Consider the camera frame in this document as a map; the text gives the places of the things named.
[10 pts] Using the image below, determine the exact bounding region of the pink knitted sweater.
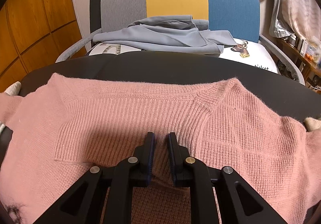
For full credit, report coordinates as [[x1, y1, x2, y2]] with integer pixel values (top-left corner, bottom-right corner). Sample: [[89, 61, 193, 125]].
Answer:
[[1, 74, 320, 223]]

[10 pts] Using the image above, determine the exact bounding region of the beige cloth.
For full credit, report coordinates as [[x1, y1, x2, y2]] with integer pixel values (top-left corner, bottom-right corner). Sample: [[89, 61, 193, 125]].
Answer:
[[304, 117, 321, 132]]

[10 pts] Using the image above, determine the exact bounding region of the white folded towel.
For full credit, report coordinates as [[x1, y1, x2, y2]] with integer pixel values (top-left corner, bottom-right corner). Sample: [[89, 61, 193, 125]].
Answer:
[[0, 81, 21, 134]]

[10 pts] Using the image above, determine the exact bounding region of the white printed pillow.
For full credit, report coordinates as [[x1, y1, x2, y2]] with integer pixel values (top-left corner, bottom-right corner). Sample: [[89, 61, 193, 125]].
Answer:
[[88, 38, 280, 74]]

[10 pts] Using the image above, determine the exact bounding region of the cluttered wooden shelf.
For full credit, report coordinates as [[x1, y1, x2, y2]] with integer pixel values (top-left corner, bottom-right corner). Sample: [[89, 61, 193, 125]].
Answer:
[[276, 38, 320, 94]]

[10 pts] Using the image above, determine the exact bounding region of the grey blue garment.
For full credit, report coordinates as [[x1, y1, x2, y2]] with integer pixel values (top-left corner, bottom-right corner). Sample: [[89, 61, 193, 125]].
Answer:
[[93, 15, 237, 55]]

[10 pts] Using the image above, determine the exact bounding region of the grey yellow blue chair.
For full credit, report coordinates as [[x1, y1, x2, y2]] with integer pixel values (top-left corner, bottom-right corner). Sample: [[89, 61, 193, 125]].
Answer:
[[57, 0, 305, 84]]

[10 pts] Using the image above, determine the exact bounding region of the black rolled mat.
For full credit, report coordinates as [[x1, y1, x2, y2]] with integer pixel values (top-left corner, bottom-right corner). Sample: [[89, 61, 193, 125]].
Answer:
[[89, 0, 101, 33]]

